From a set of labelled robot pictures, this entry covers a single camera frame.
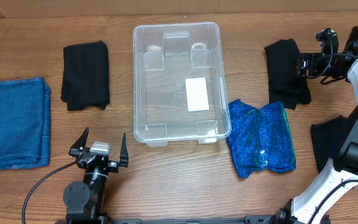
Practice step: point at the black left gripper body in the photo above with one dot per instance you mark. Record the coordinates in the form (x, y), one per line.
(113, 167)

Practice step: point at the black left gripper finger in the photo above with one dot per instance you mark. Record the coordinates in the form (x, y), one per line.
(77, 148)
(124, 157)

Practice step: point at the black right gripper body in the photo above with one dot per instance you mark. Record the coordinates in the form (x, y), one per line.
(303, 66)

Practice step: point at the black cloth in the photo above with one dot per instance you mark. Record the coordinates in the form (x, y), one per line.
(328, 139)
(284, 84)
(85, 76)

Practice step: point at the blue sparkly cloth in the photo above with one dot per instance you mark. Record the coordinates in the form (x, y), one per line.
(260, 139)

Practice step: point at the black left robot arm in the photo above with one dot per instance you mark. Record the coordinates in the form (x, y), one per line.
(84, 199)

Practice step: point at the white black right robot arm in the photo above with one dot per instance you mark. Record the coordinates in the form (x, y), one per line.
(339, 176)

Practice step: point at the folded blue denim jeans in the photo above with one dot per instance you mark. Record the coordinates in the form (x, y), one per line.
(25, 123)

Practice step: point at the clear plastic storage bin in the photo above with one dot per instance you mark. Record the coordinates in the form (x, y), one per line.
(164, 56)

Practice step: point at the white label in bin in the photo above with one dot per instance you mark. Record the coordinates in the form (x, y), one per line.
(196, 94)

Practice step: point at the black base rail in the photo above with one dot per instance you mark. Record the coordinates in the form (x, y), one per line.
(248, 219)

